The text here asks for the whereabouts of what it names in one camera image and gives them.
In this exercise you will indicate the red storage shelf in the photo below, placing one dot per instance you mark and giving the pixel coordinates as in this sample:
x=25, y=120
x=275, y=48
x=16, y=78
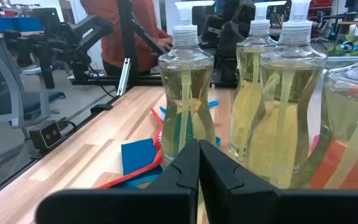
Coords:
x=320, y=7

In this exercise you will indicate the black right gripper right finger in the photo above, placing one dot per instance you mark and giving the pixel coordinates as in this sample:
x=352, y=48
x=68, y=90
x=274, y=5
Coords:
x=244, y=205

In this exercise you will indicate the blue desk divider panel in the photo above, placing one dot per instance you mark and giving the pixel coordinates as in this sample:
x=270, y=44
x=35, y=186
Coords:
x=8, y=25

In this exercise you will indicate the silver aluminium extrusion bar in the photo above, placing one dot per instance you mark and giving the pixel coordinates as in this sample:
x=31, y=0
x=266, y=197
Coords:
x=123, y=76

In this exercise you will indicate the red dish brush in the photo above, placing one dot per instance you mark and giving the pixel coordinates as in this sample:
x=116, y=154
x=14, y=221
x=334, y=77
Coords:
x=155, y=118
x=129, y=175

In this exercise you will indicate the green potted plant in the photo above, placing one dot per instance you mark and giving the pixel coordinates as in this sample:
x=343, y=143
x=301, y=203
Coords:
x=350, y=45

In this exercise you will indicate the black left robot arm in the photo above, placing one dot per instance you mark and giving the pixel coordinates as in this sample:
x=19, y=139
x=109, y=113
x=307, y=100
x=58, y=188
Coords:
x=228, y=74

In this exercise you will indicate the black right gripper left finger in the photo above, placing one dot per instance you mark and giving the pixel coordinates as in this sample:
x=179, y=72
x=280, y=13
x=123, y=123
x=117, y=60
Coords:
x=172, y=202

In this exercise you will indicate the black plastic clamp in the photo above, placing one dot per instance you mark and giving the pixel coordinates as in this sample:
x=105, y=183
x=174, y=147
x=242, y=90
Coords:
x=101, y=108

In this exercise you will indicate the black depth camera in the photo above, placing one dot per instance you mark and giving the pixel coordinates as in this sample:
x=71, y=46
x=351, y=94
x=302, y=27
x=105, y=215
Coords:
x=50, y=134

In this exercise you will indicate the blue rectangular sponge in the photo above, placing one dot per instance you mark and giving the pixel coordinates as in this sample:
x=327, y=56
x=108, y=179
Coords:
x=138, y=155
x=217, y=141
x=141, y=182

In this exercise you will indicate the clear yellow soap pump bottle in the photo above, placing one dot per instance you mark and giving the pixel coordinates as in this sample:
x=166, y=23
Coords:
x=291, y=109
x=346, y=124
x=186, y=93
x=247, y=93

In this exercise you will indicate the person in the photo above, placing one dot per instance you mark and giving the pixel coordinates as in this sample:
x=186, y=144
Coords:
x=113, y=37

